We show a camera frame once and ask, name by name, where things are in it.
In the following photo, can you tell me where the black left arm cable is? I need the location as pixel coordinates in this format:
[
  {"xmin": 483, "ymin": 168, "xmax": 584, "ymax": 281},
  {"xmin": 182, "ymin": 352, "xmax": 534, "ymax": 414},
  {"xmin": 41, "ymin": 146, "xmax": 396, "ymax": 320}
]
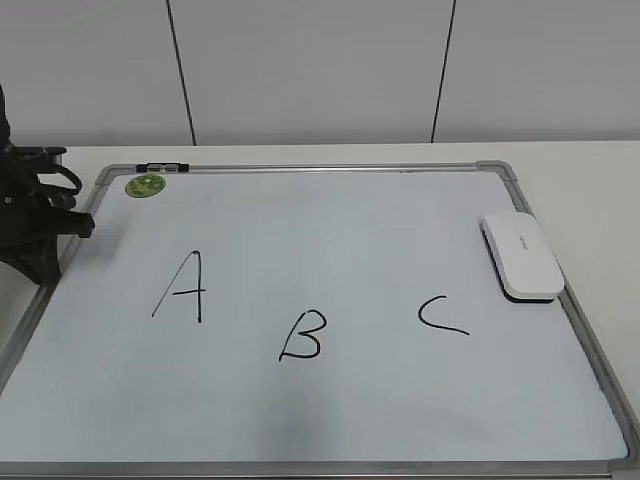
[{"xmin": 34, "ymin": 162, "xmax": 84, "ymax": 210}]

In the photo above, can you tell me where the white whiteboard eraser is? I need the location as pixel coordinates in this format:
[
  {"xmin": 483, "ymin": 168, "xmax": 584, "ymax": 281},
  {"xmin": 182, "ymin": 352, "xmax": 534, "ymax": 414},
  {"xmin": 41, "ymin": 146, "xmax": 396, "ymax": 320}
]
[{"xmin": 481, "ymin": 211, "xmax": 565, "ymax": 303}]

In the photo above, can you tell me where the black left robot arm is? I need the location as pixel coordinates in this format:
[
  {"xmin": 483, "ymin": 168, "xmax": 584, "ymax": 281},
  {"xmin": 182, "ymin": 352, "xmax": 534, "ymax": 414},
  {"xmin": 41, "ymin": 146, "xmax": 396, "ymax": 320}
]
[{"xmin": 1, "ymin": 106, "xmax": 95, "ymax": 286}]

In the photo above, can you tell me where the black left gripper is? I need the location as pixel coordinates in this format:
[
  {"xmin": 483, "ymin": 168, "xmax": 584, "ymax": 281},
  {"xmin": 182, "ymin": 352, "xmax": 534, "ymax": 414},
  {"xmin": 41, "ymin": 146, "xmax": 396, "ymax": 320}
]
[{"xmin": 1, "ymin": 144, "xmax": 95, "ymax": 286}]

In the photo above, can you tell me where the white magnetic whiteboard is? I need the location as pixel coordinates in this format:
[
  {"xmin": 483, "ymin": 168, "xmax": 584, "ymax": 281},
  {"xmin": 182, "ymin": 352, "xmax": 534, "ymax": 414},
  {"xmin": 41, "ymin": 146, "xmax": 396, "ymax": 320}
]
[{"xmin": 1, "ymin": 162, "xmax": 639, "ymax": 479}]

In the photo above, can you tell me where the green round magnet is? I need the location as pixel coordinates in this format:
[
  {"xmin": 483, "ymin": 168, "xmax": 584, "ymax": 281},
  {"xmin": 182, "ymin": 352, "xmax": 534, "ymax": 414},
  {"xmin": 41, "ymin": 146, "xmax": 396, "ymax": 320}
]
[{"xmin": 125, "ymin": 174, "xmax": 166, "ymax": 199}]

